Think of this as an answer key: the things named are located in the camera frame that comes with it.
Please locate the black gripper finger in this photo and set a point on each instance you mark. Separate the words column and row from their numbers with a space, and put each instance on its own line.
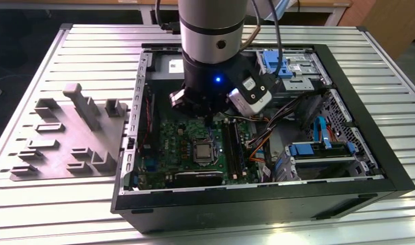
column 181, row 100

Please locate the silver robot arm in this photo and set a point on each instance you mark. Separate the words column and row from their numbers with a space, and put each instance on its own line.
column 211, row 25

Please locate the black RAM slot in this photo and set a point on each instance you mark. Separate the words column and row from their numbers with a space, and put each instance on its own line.
column 230, row 150

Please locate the grey power supply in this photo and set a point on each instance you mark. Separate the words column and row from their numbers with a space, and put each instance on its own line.
column 163, row 74

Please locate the green motherboard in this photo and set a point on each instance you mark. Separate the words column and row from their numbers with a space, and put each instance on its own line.
column 174, row 143

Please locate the CPU socket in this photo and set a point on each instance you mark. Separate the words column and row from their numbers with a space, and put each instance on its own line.
column 205, row 140

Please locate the metal drive cage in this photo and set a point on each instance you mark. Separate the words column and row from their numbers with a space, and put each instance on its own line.
column 296, row 85

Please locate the black graphics card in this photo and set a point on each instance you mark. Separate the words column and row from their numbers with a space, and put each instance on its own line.
column 199, row 178

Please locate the grey parts rack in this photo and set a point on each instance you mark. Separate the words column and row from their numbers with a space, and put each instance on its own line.
column 75, row 137

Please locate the hard disk in blue carrier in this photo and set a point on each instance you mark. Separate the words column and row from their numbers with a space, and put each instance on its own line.
column 304, row 149

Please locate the black PC case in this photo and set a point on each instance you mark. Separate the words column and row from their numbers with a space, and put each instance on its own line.
column 227, row 204

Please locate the metal disk bay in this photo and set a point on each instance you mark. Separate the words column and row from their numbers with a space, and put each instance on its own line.
column 325, row 159

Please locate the wooden desk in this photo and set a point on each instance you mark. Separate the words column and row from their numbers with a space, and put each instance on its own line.
column 324, row 3

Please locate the wooden cabinet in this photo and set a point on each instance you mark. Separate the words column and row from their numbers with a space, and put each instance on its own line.
column 392, row 20

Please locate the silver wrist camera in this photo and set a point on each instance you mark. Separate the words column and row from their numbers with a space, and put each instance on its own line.
column 249, row 102

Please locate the blue drive bracket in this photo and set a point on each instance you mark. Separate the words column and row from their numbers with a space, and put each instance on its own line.
column 270, row 60

